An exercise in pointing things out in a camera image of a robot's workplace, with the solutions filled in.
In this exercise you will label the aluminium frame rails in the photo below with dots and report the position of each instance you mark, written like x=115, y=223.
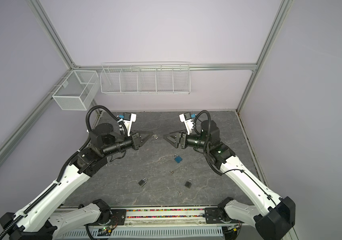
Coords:
x=11, y=142

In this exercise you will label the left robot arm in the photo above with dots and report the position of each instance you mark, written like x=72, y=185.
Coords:
x=102, y=142

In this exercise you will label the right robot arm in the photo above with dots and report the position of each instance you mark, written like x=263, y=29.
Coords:
x=271, y=215

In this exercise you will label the white mesh box basket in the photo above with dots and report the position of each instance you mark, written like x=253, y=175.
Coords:
x=77, y=91

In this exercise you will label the white vented cable duct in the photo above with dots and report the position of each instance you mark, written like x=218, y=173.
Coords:
x=156, y=233

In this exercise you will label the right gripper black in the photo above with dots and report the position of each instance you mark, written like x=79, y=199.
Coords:
x=181, y=137

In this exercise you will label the blue padlock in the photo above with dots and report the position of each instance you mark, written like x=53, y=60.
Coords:
x=177, y=158

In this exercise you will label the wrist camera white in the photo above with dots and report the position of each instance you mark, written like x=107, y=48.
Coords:
x=188, y=120
x=128, y=119

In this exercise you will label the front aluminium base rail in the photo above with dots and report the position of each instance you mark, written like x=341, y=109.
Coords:
x=165, y=214

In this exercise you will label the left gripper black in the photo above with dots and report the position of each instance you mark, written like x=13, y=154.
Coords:
x=136, y=137

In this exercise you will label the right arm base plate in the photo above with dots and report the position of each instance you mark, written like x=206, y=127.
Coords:
x=215, y=215

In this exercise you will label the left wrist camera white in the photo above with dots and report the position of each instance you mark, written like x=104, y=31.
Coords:
x=128, y=119

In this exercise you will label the silver padlock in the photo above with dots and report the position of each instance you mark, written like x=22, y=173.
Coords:
x=142, y=182

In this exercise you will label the dark grey padlock right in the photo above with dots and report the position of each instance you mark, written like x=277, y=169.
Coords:
x=189, y=183

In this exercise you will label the white wire shelf basket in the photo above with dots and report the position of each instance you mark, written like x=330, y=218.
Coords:
x=145, y=78

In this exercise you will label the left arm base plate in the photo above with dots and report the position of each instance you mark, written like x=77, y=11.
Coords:
x=113, y=217

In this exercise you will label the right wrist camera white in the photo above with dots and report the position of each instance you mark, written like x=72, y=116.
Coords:
x=188, y=120

